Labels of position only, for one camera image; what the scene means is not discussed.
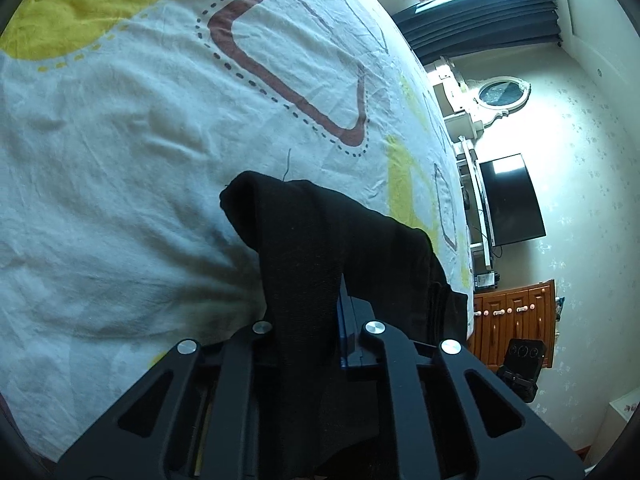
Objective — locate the white dressing table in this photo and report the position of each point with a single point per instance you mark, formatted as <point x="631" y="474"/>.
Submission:
<point x="460" y="120"/>

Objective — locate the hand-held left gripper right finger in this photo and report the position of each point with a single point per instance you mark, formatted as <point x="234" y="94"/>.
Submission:
<point x="350" y="335"/>

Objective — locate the printed bed sheet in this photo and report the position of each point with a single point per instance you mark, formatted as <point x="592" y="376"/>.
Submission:
<point x="125" y="110"/>

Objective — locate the white television stand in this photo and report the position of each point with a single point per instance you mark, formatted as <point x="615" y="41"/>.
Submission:
<point x="477" y="255"/>

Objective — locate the white floral box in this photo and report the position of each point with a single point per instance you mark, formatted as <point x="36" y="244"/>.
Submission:
<point x="625" y="417"/>

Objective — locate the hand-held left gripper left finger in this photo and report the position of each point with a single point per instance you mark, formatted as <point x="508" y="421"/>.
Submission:
<point x="245" y="360"/>

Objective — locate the black pants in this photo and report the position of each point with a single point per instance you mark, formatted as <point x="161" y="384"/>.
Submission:
<point x="310" y="240"/>

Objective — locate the dark blue curtain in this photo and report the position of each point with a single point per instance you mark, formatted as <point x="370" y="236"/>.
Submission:
<point x="480" y="20"/>

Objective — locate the wooden cabinet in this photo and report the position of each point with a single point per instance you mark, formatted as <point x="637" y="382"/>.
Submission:
<point x="500" y="330"/>

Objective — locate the black television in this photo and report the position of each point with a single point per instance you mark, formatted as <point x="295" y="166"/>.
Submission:
<point x="510" y="200"/>

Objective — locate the oval white framed mirror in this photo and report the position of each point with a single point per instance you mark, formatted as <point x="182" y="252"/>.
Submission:
<point x="500" y="94"/>

